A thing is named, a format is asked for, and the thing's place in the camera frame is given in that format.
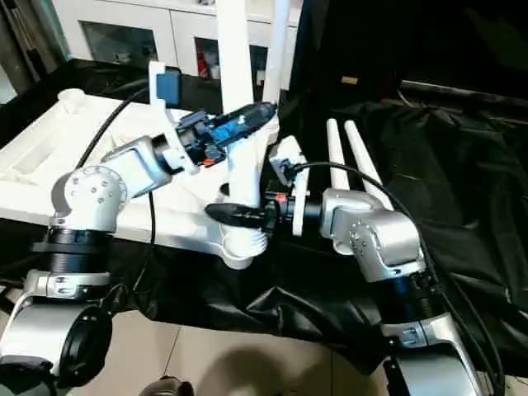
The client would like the white plastic table leg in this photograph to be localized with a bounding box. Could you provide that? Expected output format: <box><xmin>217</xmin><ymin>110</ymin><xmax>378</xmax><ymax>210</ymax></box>
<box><xmin>216</xmin><ymin>0</ymin><xmax>271</xmax><ymax>269</ymax></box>
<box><xmin>344</xmin><ymin>120</ymin><xmax>384</xmax><ymax>207</ymax></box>
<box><xmin>262</xmin><ymin>0</ymin><xmax>291</xmax><ymax>112</ymax></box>
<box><xmin>328</xmin><ymin>119</ymin><xmax>349</xmax><ymax>192</ymax></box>

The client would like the white plastic table top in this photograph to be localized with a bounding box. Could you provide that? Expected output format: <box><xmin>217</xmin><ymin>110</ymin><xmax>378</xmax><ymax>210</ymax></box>
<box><xmin>0</xmin><ymin>87</ymin><xmax>281</xmax><ymax>269</ymax></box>

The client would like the white glass-door cabinet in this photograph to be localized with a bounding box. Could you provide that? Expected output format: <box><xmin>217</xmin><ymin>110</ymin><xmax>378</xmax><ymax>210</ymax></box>
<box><xmin>49</xmin><ymin>0</ymin><xmax>298</xmax><ymax>83</ymax></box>

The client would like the black plastic mat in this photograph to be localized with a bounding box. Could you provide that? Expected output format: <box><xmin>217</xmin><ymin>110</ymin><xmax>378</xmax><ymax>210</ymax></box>
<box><xmin>0</xmin><ymin>58</ymin><xmax>528</xmax><ymax>372</ymax></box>

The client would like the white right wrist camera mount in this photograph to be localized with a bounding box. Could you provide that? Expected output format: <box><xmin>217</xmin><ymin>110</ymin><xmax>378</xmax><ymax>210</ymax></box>
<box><xmin>271</xmin><ymin>136</ymin><xmax>311</xmax><ymax>240</ymax></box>

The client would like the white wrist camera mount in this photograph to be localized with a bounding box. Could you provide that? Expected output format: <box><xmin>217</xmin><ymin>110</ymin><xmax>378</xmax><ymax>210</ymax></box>
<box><xmin>271</xmin><ymin>136</ymin><xmax>311</xmax><ymax>240</ymax></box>
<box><xmin>148</xmin><ymin>62</ymin><xmax>200</xmax><ymax>176</ymax></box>

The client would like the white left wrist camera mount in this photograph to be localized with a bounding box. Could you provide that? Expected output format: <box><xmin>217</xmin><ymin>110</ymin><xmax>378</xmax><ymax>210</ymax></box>
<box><xmin>148</xmin><ymin>62</ymin><xmax>200</xmax><ymax>176</ymax></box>

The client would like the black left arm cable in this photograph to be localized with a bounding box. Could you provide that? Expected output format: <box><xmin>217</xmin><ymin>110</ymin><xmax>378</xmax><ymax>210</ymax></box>
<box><xmin>70</xmin><ymin>87</ymin><xmax>162</xmax><ymax>314</ymax></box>

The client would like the dark metal rail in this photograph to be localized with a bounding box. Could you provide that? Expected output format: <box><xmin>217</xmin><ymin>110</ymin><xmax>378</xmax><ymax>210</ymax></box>
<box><xmin>400</xmin><ymin>78</ymin><xmax>528</xmax><ymax>104</ymax></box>

